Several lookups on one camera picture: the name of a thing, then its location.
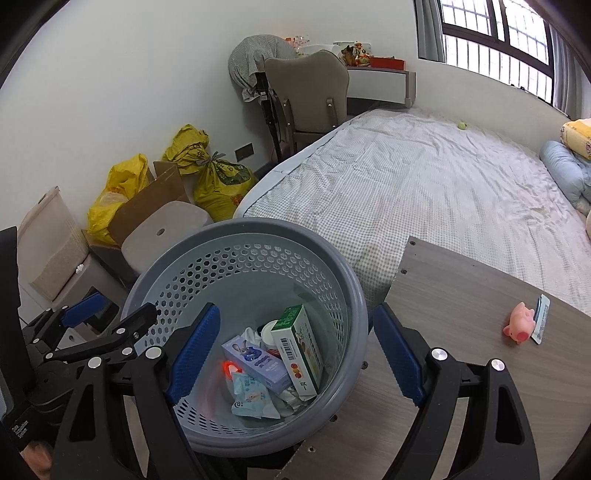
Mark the pink pig toy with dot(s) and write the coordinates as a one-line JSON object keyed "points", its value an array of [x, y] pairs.
{"points": [[519, 323]]}

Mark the barred window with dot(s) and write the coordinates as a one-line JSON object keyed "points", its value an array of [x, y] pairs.
{"points": [[498, 41]]}

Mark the small blue white packet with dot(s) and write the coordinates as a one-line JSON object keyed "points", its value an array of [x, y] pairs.
{"points": [[540, 318]]}

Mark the bed with checked sheet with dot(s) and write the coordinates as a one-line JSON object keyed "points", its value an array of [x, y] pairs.
{"points": [[415, 184]]}

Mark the beige storage bin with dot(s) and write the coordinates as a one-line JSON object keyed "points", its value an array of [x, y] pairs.
{"points": [[51, 240]]}

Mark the green and white carton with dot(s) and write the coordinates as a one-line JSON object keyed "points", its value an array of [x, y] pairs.
{"points": [[300, 350]]}

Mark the grey perforated basket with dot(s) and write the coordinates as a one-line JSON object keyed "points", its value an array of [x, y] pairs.
{"points": [[258, 258]]}

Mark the beige chair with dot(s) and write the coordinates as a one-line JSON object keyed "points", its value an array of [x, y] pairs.
{"points": [[304, 83]]}

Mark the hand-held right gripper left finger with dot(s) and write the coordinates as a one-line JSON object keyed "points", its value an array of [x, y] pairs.
{"points": [[194, 350]]}

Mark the red box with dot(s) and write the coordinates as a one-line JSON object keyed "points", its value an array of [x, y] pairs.
{"points": [[387, 62]]}

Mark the orange plastic tool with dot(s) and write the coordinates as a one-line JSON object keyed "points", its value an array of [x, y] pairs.
{"points": [[227, 368]]}

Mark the black wall socket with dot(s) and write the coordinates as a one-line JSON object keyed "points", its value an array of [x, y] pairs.
{"points": [[244, 152]]}

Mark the brown cardboard box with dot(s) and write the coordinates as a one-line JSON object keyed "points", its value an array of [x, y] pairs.
{"points": [[143, 207]]}

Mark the white tissue box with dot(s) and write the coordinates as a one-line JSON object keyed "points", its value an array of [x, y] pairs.
{"points": [[321, 50]]}

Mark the yellow plastic bag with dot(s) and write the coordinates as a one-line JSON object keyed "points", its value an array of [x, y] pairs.
{"points": [[120, 184]]}

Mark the grey checked cloth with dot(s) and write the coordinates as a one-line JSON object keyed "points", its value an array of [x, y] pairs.
{"points": [[249, 55]]}

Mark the colourful figurines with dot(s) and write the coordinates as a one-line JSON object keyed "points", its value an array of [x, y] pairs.
{"points": [[355, 54]]}

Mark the light blue wipes packet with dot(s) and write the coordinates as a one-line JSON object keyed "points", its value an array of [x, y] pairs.
{"points": [[251, 398]]}

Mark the white plastic drawer cabinet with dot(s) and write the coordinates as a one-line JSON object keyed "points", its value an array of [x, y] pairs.
{"points": [[94, 277]]}

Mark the yellow woven sack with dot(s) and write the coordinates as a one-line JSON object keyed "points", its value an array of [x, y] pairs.
{"points": [[184, 147]]}

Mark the grey curtain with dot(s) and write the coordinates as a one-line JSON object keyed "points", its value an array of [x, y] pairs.
{"points": [[429, 27], [564, 69]]}

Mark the person's left hand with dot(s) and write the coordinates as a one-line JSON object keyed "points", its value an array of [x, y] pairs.
{"points": [[37, 459]]}

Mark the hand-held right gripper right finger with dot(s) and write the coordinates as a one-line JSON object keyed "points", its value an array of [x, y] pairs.
{"points": [[399, 360]]}

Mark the yellow folded blanket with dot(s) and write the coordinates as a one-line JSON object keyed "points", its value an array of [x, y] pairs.
{"points": [[577, 138]]}

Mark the grey and white desk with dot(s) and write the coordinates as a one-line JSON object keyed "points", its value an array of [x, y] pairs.
{"points": [[383, 86]]}

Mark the yellow printed tied sack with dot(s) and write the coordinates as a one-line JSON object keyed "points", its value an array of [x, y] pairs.
{"points": [[221, 189]]}

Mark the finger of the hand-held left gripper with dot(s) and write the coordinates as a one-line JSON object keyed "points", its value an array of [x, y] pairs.
{"points": [[124, 328], [85, 308]]}

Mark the purple cartoon box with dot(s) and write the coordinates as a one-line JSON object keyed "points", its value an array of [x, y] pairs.
{"points": [[258, 361]]}

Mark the light blue pillow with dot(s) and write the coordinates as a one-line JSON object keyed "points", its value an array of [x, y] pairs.
{"points": [[563, 170]]}

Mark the beige plastic stool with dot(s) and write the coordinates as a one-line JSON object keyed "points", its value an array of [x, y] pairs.
{"points": [[157, 237]]}

